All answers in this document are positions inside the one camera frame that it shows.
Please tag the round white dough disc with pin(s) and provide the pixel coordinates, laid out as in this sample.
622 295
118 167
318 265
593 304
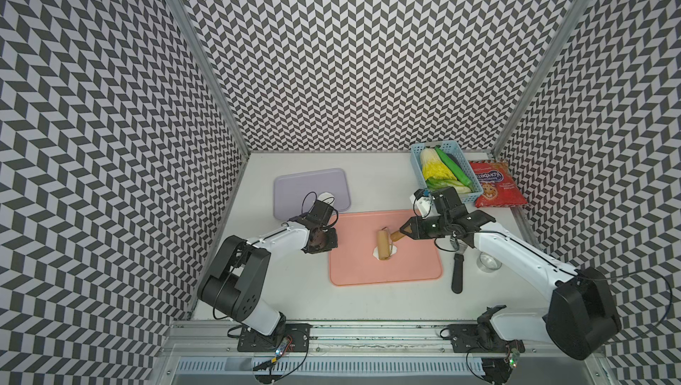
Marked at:
325 195

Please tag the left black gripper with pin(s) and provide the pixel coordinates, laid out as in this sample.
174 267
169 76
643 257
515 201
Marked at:
332 244

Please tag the lavender tray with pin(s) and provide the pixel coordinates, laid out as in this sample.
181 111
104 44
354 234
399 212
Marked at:
292 194

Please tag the white dough piece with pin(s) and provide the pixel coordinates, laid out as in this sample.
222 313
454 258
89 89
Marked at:
384 254

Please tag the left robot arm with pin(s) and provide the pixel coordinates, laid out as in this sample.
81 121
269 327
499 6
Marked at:
235 278

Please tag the black handled scraper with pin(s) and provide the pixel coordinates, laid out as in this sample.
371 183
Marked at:
459 259

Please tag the green cucumber toy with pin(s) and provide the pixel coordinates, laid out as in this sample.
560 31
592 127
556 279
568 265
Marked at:
458 173

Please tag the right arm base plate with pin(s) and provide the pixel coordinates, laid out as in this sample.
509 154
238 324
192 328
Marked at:
466 337

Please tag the yellow napa cabbage toy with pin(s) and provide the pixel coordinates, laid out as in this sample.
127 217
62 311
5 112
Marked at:
432 166

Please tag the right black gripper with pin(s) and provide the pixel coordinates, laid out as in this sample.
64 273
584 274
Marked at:
418 231

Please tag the wooden dough roller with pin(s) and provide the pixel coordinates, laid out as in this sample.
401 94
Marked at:
385 238

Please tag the red snack bag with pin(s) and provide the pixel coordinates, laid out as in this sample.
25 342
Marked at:
499 190

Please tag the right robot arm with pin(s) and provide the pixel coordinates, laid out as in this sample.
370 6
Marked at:
579 314

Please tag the pink tray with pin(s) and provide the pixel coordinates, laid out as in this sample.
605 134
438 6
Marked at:
352 262

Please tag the light blue plastic basket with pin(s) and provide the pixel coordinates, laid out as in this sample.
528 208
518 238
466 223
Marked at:
455 152

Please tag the green lettuce leaf toy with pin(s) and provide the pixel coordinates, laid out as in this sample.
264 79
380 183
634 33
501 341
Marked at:
437 184

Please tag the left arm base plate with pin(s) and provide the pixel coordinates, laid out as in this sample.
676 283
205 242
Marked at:
298 334

